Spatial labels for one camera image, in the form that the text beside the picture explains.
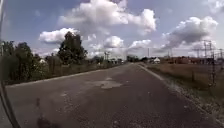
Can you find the overgrown fence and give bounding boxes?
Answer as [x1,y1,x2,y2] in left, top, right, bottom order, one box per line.
[43,59,125,80]

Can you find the grey asphalt road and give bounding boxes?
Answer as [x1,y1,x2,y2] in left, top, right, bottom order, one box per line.
[4,62,222,128]

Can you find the large dark tree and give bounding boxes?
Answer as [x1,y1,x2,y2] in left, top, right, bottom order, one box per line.
[57,31,88,66]

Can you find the distant low buildings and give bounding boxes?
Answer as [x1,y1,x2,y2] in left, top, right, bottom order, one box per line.
[126,55,214,66]

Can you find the dry grass verge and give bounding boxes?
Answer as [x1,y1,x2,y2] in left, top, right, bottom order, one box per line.
[139,62,224,125]

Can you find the row of bushes and trees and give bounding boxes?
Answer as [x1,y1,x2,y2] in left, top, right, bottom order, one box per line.
[0,40,51,85]

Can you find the power pylons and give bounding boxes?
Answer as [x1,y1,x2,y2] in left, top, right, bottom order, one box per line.
[191,39,224,60]

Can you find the wire fence with posts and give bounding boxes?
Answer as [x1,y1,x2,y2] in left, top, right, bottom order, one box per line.
[146,49,224,88]

